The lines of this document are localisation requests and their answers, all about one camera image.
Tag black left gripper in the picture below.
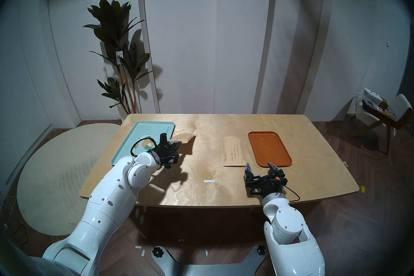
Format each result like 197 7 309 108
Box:
151 133 181 169

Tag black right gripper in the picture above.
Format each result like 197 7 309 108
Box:
244 162 288 196

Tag brown envelope with dark handwriting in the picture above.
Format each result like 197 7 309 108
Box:
169 133 196 145

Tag brown envelope with red print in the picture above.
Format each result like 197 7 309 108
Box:
223 136 247 167

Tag orange plastic tray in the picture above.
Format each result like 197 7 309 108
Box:
248 131 292 168

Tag teal printed tray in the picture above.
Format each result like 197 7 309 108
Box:
111 121 175 166

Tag beige oval rug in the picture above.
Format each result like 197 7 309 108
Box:
17 123 121 236

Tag tall green potted plant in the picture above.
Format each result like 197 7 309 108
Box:
83 0 154 115

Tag cream wooden armchair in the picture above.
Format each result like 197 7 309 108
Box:
352 94 412 154

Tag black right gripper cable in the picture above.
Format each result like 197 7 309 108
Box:
283 185 300 202

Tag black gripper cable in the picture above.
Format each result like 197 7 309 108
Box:
283 185 300 202
130 138 159 158

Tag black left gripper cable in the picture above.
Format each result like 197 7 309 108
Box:
130 138 159 158

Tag grey metal robot base plate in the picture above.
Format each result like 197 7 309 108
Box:
152 245 269 276

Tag thin floor cables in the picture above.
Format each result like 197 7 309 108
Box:
0 195 28 247

